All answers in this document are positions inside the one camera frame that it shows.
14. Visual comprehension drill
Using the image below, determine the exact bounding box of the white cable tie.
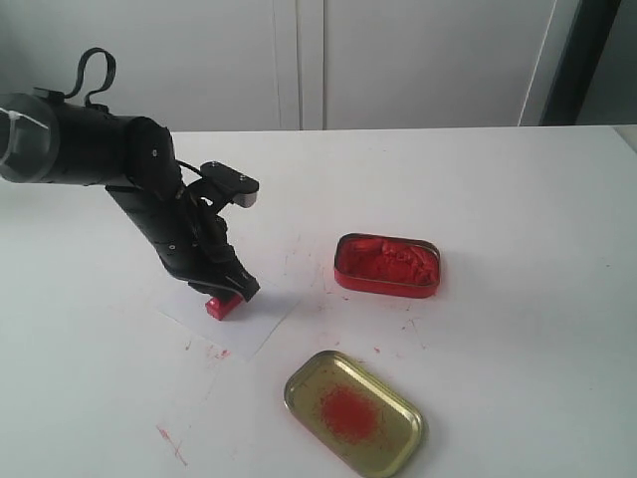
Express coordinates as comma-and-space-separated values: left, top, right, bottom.
1, 108, 51, 164

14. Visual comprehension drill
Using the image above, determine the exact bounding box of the red ink paste tin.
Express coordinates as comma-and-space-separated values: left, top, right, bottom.
333, 233, 441, 299

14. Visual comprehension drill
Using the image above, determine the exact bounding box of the gold tin lid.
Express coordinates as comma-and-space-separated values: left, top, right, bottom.
284, 350, 429, 477

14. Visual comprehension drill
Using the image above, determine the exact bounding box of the white cabinet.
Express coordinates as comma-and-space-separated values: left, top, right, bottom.
1, 1, 556, 131

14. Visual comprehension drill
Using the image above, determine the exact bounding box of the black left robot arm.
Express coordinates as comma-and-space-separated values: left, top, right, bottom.
1, 92, 260, 301

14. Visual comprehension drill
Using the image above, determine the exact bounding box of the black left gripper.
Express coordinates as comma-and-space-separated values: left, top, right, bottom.
106, 181, 260, 302

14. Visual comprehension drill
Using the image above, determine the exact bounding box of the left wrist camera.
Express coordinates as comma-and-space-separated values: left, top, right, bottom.
188, 161, 260, 211

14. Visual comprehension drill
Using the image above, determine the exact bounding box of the red stamp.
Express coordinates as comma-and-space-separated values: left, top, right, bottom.
205, 295, 244, 321

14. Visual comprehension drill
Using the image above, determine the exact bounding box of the white paper sheet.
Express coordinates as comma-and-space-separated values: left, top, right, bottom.
158, 281, 301, 359

